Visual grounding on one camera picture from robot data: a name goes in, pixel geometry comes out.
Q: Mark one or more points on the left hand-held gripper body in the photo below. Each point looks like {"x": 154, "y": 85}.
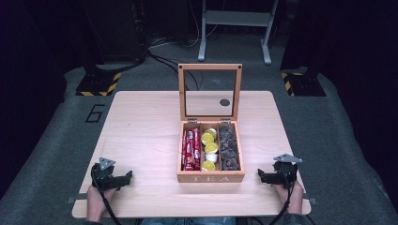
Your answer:
{"x": 104, "y": 178}

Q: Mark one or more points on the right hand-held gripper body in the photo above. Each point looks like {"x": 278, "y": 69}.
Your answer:
{"x": 285, "y": 173}

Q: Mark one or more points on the wooden tea box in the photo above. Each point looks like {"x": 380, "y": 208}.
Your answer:
{"x": 211, "y": 178}

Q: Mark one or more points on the person's left hand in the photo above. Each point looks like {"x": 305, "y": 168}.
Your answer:
{"x": 95, "y": 201}

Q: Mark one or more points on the person's right hand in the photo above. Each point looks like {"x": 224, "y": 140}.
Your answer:
{"x": 295, "y": 198}

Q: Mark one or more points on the pile of dark packets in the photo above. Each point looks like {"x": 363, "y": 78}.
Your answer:
{"x": 229, "y": 148}

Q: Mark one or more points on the white capsule cup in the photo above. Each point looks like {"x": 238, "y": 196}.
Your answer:
{"x": 211, "y": 157}

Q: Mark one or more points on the yellow lid capsule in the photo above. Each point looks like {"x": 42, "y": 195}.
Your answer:
{"x": 208, "y": 166}
{"x": 207, "y": 138}
{"x": 211, "y": 147}
{"x": 212, "y": 131}

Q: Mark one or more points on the red sachet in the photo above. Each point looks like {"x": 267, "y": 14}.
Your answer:
{"x": 197, "y": 146}
{"x": 184, "y": 150}
{"x": 190, "y": 151}

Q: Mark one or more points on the person's blue jeans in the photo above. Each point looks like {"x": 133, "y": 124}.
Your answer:
{"x": 187, "y": 221}

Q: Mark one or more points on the black base with hazard stripes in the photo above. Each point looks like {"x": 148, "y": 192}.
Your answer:
{"x": 305, "y": 85}
{"x": 100, "y": 84}

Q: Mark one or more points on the white metal stand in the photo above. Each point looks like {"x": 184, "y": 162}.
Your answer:
{"x": 236, "y": 18}

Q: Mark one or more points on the grey table bracket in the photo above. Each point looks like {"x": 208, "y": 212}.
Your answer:
{"x": 309, "y": 199}
{"x": 76, "y": 198}

